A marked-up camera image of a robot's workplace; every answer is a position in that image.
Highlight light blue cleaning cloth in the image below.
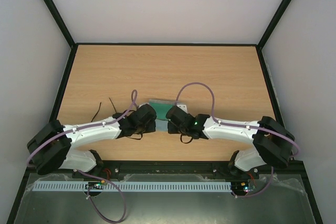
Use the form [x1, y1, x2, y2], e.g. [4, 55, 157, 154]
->
[155, 119, 168, 132]

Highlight black enclosure frame post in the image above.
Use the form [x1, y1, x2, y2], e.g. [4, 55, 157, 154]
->
[43, 0, 76, 48]

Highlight grey glasses case green lining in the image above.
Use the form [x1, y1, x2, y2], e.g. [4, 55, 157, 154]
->
[149, 99, 175, 121]

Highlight black sunglasses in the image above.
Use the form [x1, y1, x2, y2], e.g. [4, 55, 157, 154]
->
[91, 97, 118, 122]

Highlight black right frame post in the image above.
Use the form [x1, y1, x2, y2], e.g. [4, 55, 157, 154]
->
[257, 0, 292, 50]

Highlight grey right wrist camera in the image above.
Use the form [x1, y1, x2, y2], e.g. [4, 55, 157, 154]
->
[176, 103, 188, 113]

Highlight black front mounting rail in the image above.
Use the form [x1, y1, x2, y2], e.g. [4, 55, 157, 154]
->
[26, 158, 307, 183]

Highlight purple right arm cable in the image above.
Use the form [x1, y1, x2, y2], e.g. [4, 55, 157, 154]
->
[175, 82, 301, 198]

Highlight light blue slotted cable duct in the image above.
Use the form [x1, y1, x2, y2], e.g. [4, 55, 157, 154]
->
[32, 181, 232, 193]

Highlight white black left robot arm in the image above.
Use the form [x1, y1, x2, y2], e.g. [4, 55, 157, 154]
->
[27, 104, 156, 175]

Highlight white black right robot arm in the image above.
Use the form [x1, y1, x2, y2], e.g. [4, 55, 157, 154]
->
[166, 105, 298, 178]

